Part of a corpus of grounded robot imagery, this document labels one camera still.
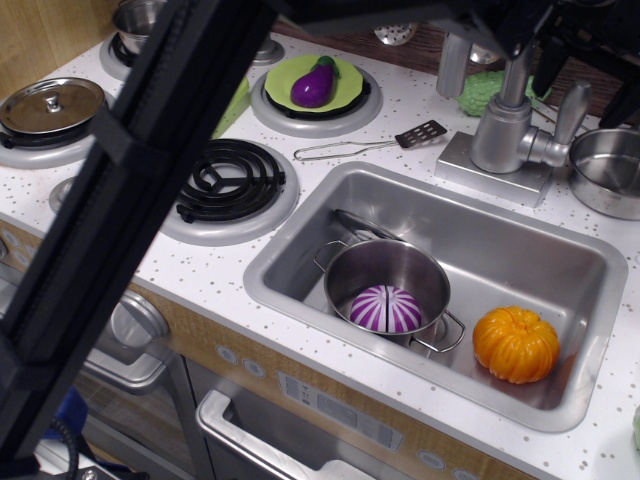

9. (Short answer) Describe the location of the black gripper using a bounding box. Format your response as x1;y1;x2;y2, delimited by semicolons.
533;1;639;129

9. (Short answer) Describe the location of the silver faucet lever handle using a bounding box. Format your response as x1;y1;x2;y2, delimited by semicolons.
516;80;592;168

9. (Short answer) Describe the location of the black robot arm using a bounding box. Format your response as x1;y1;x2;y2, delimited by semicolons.
1;1;639;479

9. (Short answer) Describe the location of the steel pot right of faucet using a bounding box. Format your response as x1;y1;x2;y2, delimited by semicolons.
569;128;639;221

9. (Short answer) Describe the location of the green bumpy toy vegetable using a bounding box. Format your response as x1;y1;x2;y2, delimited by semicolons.
455;70;551;119

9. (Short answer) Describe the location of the hanging steel ladle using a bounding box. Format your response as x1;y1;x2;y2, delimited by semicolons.
469;44;501;65

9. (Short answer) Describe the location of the silver toy faucet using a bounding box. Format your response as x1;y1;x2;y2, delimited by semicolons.
434;32;555;209

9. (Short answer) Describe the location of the small metal spatula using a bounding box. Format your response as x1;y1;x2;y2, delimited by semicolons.
293;120;448;161

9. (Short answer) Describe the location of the hanging steel strainer spoon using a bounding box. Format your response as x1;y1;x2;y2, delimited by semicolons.
374;23;418;47

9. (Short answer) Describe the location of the burner under green plate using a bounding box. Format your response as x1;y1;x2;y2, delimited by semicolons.
250;67;383;139

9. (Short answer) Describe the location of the silver toy sink basin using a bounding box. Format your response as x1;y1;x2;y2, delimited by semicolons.
244;162;628;432

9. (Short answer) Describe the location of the purple toy eggplant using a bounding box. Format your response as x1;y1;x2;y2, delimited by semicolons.
290;56;340;108

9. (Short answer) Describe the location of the orange toy pumpkin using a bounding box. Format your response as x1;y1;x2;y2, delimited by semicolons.
472;306;561;385

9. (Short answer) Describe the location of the steel pot in sink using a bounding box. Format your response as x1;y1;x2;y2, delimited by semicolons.
314;239;466;354

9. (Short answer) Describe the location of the purple white striped onion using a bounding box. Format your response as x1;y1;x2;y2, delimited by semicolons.
349;285;422;334

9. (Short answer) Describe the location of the light green plate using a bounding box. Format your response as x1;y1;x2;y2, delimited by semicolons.
264;55;364;114

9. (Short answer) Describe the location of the grey stove knob back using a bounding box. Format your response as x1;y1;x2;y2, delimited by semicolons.
253;37;284;66

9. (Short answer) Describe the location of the grey stove knob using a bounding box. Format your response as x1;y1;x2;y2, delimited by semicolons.
49;177;75;213
253;37;284;66

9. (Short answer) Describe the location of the green toy cutting board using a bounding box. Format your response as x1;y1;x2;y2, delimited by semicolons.
211;77;250;139

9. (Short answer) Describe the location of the black coil burner front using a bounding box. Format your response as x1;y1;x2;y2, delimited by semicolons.
161;139;299;247

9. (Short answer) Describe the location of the steel pot back left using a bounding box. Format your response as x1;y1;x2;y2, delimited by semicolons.
112;0;167;55

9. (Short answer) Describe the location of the back left burner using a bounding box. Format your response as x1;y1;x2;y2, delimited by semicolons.
99;33;138;81

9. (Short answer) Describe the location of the silver oven dial knob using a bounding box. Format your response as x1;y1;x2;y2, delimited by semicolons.
108;290;170;349

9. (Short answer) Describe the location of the left front burner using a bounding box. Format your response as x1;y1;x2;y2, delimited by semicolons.
1;91;115;170

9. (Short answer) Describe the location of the steel lid with knob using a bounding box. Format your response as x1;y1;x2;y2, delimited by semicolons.
1;77;106;135

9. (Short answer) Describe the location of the grey stove knob front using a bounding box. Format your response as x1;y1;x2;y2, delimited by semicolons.
49;177;75;213

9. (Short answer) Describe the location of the silver oven door handle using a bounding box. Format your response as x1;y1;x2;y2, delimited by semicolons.
196;389;372;480

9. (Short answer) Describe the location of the silver left door handle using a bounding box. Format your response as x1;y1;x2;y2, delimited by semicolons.
82;349;173;396

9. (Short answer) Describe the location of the blue object with cable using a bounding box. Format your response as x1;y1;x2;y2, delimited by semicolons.
44;386;88;479

